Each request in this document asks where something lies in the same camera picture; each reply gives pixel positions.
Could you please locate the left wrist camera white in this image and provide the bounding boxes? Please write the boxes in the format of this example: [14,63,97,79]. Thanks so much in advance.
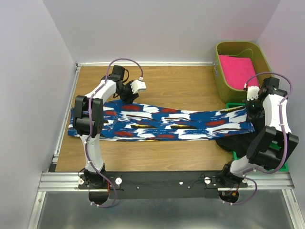
[131,80,147,94]

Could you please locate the olive green plastic bin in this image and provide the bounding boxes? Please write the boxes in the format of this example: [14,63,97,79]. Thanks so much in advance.
[213,41,271,104]

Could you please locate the black garment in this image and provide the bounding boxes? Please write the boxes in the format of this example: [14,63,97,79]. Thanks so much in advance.
[216,118,265,158]

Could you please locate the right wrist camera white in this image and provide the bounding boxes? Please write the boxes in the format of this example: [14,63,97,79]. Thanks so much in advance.
[244,86,260,101]

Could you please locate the blue white red patterned pants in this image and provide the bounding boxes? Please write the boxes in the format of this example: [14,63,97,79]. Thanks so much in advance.
[67,99,255,142]

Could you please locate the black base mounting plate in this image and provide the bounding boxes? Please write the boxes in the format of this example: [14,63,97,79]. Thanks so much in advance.
[78,170,247,203]

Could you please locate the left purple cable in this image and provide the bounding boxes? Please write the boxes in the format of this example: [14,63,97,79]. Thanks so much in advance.
[85,58,145,208]

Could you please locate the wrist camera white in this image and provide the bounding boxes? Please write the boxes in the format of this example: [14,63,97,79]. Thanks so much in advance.
[131,80,147,94]
[244,86,260,101]

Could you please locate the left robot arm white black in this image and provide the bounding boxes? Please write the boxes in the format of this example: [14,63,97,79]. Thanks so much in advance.
[72,65,146,188]

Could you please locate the pink folded cloth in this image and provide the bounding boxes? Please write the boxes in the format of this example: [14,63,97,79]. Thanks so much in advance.
[219,55,256,90]

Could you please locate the aluminium frame rail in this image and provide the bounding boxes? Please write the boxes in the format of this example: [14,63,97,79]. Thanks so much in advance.
[29,173,302,229]

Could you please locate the green plastic tray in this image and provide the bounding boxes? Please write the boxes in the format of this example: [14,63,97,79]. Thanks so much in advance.
[226,103,289,172]

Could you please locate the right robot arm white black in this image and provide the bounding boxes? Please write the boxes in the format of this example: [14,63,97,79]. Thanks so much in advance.
[218,73,299,187]

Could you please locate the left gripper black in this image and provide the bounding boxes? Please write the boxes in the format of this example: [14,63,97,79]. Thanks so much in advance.
[116,80,139,104]

